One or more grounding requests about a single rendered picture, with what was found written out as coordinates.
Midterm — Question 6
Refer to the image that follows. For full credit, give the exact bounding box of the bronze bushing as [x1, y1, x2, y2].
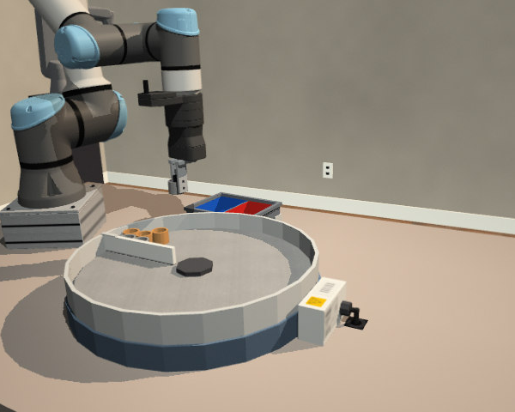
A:
[151, 227, 169, 245]
[136, 231, 154, 243]
[123, 228, 140, 235]

